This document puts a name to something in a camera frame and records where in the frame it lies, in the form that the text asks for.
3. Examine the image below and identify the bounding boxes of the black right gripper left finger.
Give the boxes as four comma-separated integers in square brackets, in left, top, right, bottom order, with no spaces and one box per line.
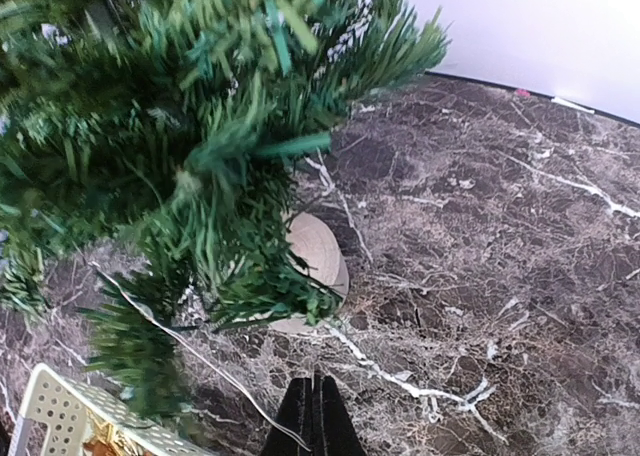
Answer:
[260,378,313,456]

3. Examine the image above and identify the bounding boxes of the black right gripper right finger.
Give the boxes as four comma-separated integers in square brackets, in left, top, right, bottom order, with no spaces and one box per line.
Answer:
[313,374,363,456]

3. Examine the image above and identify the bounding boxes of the silver wire fairy light string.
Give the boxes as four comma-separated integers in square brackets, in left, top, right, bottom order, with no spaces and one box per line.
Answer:
[88,260,314,452]

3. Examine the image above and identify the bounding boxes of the small green christmas tree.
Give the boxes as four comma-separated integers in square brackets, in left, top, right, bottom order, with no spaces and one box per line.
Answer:
[1,0,449,419]

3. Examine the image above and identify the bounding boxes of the cream perforated plastic basket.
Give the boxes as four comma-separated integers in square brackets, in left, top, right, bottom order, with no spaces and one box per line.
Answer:
[8,363,210,456]

